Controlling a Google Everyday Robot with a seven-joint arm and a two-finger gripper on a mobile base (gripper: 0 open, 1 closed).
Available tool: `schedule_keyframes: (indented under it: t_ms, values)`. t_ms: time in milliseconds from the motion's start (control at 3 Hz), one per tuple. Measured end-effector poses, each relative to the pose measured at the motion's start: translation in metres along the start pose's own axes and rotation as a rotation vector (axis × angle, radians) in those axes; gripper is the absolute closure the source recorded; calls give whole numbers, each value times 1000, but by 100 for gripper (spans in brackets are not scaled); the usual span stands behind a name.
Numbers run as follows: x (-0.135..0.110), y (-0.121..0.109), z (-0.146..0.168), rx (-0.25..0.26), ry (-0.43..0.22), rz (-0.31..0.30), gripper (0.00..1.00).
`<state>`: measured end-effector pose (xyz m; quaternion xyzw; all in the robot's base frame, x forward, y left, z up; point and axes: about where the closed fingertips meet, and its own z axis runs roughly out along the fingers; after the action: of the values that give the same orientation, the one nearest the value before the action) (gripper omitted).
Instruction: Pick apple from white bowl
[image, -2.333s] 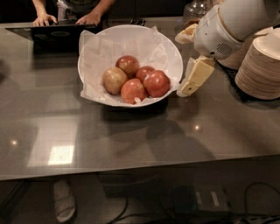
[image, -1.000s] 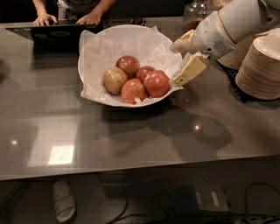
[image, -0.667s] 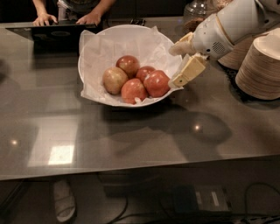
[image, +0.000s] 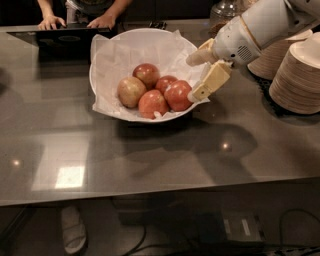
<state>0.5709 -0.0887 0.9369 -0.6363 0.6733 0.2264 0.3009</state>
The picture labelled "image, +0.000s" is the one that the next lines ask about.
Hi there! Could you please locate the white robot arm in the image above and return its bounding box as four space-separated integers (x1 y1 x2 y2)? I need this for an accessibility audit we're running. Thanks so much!
186 0 320 102

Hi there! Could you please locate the person's right hand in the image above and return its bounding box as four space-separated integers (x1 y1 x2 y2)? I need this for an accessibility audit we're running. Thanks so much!
38 15 66 30

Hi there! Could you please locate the paper plate stack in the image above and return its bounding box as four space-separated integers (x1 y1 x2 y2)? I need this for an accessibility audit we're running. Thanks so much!
269 32 320 115
247 30 313 80

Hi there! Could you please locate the yellowish apple left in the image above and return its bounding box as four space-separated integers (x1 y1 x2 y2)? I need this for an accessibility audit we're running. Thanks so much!
117 77 147 108

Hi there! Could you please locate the black tray mat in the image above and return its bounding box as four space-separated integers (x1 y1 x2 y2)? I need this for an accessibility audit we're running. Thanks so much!
249 71 320 117

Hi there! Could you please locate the black cable on floor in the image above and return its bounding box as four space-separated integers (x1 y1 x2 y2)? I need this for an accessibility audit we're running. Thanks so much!
123 208 320 256

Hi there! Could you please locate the person's left forearm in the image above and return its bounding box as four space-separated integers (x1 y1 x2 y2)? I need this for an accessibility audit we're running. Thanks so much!
104 0 133 18

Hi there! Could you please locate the person's right forearm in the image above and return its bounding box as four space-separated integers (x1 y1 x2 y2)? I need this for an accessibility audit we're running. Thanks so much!
37 0 54 18

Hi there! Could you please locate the black laptop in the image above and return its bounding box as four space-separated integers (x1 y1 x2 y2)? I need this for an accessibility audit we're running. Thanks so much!
8 27 116 59

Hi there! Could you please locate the back paper plate stack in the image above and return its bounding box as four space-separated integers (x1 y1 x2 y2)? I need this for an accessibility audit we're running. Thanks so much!
247 30 313 80

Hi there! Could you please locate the white slipper under table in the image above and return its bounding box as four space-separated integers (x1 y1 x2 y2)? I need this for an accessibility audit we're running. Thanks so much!
61 206 87 256

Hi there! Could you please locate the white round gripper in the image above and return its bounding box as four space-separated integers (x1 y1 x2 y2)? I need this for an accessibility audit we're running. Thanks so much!
186 16 261 103

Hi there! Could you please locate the front paper plate stack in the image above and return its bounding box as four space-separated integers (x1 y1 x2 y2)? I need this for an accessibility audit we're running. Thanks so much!
269 32 320 115

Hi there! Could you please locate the red apple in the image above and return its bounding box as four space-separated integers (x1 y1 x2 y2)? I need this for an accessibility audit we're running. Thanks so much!
132 63 160 90
164 80 192 112
138 89 169 119

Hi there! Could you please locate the dark box under table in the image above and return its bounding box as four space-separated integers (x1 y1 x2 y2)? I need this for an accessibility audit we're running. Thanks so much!
196 211 265 247

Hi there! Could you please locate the red apple back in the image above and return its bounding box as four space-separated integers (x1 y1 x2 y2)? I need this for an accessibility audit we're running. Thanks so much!
132 63 160 90

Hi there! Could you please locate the red apple middle hidden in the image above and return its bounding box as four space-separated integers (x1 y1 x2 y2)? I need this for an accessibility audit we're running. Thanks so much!
155 75 177 93

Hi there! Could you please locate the person's left hand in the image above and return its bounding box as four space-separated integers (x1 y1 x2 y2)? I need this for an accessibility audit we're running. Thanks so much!
87 15 116 29

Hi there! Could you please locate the white bowl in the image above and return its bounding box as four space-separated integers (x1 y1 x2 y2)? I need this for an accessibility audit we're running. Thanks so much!
88 27 211 124

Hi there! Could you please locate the white paper liner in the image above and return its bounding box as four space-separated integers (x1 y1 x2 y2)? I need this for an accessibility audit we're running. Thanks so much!
90 29 211 122

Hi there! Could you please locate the glass jar with grains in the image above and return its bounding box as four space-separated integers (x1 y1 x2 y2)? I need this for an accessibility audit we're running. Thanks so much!
209 0 257 38

